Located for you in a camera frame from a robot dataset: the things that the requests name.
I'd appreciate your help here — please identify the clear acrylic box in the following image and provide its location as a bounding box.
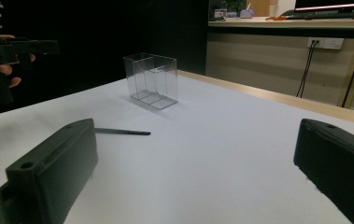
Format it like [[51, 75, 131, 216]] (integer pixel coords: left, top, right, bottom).
[[122, 52, 179, 111]]

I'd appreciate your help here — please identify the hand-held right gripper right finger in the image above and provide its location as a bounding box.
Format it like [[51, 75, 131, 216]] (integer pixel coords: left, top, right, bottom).
[[292, 118, 354, 224]]

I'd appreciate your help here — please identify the light wooden office desk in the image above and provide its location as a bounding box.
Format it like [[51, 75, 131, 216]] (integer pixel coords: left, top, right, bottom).
[[207, 16, 354, 110]]

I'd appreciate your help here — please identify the black pen with copper end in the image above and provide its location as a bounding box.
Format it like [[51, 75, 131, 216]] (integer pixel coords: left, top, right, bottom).
[[93, 127, 151, 136]]

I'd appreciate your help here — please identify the black computer monitor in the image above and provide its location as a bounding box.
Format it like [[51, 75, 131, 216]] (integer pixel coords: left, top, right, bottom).
[[294, 0, 354, 12]]

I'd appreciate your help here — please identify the purple container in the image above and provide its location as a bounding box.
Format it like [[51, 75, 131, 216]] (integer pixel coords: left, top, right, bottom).
[[239, 3, 255, 19]]

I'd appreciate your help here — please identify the black keyboard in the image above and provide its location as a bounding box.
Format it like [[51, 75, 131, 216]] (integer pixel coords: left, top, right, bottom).
[[285, 10, 354, 21]]

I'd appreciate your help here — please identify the small white box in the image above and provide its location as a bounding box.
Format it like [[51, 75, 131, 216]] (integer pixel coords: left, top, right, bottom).
[[213, 8, 228, 21]]

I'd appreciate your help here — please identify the white wall outlet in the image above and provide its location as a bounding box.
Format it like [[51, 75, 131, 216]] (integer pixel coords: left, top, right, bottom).
[[306, 36, 345, 50]]

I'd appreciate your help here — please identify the green potted plant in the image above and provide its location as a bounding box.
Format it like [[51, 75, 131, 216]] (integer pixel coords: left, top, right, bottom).
[[220, 0, 248, 14]]

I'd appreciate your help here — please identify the black power cable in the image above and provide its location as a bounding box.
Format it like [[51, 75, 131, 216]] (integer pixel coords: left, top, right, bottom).
[[299, 40, 319, 99], [295, 40, 317, 98]]

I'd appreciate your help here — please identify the black curtain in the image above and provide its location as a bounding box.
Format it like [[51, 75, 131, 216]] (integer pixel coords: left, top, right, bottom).
[[0, 0, 210, 104]]

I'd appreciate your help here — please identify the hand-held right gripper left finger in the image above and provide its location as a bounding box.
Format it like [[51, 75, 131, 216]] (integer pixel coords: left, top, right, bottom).
[[6, 118, 99, 224]]

